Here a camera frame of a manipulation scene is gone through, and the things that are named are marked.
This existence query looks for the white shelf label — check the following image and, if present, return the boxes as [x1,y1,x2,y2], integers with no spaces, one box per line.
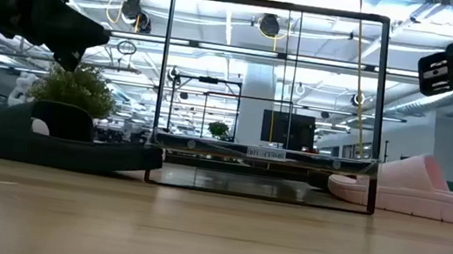
[246,146,288,163]

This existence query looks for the ribbed silver ventilation duct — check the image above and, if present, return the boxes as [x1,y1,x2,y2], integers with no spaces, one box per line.
[385,76,453,124]

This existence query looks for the black ceiling cable reel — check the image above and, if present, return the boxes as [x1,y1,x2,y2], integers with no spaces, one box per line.
[257,11,284,39]
[118,0,157,35]

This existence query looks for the small green background plant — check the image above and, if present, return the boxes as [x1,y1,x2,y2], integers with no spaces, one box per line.
[206,118,231,141]

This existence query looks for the green bushy plant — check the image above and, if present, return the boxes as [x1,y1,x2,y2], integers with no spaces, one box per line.
[25,55,122,122]

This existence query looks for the black metal frame shelf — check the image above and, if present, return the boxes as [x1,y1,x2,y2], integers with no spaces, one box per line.
[143,0,402,217]

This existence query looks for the small black ceiling reel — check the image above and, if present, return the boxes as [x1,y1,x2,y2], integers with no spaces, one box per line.
[350,90,367,109]
[165,65,183,87]

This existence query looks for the hanging black cable ring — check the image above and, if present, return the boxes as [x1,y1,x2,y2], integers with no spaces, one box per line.
[115,38,139,57]

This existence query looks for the black foam slide sandal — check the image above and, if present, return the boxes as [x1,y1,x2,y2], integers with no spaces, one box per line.
[0,93,170,183]

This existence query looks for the pink foam slide sandal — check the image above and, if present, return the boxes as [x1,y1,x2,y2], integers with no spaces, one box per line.
[323,141,453,227]

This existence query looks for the hanging yellow cord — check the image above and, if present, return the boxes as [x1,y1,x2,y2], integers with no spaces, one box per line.
[338,0,385,159]

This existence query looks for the black background rig frame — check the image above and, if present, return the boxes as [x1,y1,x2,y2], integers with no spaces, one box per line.
[165,71,245,143]

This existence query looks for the black background monitor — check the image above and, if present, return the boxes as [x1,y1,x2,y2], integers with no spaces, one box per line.
[258,108,318,153]

